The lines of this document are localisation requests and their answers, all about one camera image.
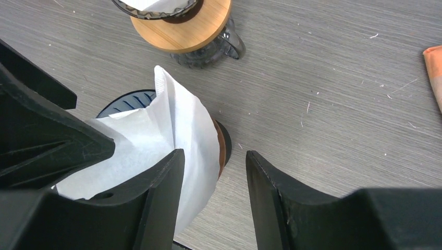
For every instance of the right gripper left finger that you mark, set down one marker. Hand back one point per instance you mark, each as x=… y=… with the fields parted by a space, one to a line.
x=140 y=213

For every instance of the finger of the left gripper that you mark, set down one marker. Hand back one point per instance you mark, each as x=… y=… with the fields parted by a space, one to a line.
x=36 y=79
x=41 y=141

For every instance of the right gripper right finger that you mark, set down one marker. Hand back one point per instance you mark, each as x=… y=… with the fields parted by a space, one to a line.
x=289 y=214

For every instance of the black round base disc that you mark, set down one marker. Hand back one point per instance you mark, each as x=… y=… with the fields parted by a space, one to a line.
x=228 y=142

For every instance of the blue glass dripper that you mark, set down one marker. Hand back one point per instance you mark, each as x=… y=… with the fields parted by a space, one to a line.
x=129 y=101

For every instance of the grey glass server jug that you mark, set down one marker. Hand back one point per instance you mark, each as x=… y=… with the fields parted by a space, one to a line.
x=227 y=43

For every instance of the white paper coffee filter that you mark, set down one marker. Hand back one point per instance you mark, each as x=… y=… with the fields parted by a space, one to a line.
x=166 y=6

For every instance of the clear smoky glass dripper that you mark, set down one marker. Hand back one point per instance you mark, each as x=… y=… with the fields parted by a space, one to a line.
x=178 y=16

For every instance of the orange grey folded cloth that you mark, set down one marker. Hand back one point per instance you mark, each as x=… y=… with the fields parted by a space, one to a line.
x=432 y=58

